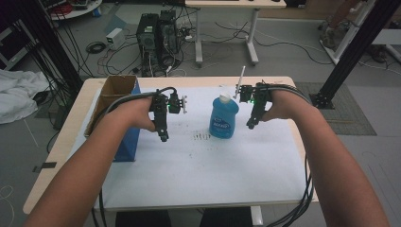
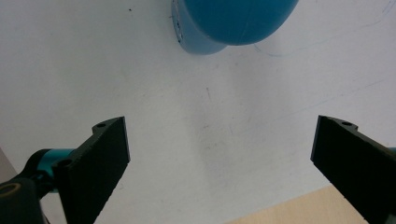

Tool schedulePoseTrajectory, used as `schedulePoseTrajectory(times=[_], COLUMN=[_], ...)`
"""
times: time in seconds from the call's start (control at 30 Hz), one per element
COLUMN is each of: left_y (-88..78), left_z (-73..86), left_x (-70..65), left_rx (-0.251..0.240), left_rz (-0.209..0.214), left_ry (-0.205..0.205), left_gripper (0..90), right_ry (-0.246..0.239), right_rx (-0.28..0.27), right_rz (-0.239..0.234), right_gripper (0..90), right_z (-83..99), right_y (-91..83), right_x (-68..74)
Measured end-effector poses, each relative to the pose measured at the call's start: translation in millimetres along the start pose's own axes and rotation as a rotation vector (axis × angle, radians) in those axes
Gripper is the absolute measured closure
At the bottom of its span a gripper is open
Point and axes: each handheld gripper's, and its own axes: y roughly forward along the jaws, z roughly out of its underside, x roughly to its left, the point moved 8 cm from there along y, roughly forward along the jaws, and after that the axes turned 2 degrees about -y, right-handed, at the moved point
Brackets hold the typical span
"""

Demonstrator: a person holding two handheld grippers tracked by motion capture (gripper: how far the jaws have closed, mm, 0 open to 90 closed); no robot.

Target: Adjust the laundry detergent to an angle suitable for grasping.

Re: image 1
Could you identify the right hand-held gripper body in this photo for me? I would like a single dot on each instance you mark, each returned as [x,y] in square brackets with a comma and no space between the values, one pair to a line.
[260,101]

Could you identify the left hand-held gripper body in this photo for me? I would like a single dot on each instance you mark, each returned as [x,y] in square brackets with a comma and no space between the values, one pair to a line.
[161,123]

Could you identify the blue dish soap bottle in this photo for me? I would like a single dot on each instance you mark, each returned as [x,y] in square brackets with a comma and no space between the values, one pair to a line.
[223,121]

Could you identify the blue cardboard box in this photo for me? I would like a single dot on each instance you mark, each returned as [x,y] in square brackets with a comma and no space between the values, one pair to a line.
[128,148]

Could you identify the person's right hand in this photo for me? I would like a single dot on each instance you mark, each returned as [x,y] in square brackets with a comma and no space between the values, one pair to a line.
[283,105]

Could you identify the person's left hand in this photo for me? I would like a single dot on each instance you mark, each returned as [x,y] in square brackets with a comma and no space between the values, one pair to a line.
[135,115]

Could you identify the black computer tower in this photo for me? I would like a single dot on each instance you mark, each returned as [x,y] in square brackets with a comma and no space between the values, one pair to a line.
[147,38]
[169,34]

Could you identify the white paper sheet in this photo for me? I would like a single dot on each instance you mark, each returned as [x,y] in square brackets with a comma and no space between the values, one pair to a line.
[205,173]

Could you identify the white desk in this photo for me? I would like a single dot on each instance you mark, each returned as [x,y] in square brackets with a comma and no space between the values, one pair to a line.
[233,3]

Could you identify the small white device box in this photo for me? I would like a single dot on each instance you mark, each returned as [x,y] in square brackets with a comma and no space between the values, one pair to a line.
[115,38]

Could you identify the grey floor mat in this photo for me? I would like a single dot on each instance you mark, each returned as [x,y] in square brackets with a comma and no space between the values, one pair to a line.
[350,110]

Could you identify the white table leg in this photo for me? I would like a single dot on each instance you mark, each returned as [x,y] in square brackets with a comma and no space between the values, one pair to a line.
[257,217]

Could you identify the black tape strip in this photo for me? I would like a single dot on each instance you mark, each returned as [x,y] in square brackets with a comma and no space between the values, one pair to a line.
[47,165]

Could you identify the round white table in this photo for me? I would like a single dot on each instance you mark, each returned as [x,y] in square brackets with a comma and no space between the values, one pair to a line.
[78,12]

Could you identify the white cloth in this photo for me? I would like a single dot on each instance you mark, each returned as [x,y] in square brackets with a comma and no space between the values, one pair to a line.
[19,94]

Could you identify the white metal frame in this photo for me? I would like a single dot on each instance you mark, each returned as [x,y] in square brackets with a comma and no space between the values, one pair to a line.
[345,41]

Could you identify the black metal post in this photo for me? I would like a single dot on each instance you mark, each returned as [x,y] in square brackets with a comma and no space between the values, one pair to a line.
[50,41]
[356,50]

